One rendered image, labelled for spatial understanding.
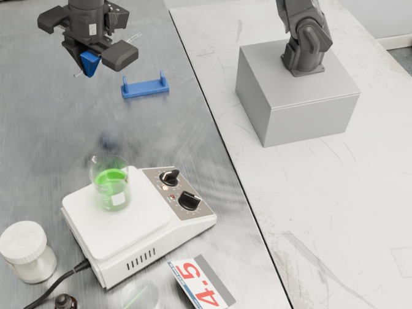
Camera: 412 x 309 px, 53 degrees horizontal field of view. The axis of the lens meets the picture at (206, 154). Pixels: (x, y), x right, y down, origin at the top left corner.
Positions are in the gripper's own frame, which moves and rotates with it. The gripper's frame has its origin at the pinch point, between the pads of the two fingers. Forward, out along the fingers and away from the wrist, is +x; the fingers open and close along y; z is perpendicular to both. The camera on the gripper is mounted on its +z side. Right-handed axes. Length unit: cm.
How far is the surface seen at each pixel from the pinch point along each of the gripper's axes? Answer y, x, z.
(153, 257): -31.7, 6.5, -21.8
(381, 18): -35, 59, 203
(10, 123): 9.5, 13.6, -12.3
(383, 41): -43, 74, 209
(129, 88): -3.8, 9.3, 7.9
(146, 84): -5.8, 8.8, 10.9
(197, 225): -34.5, 4.0, -14.7
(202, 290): -40.4, 5.6, -22.2
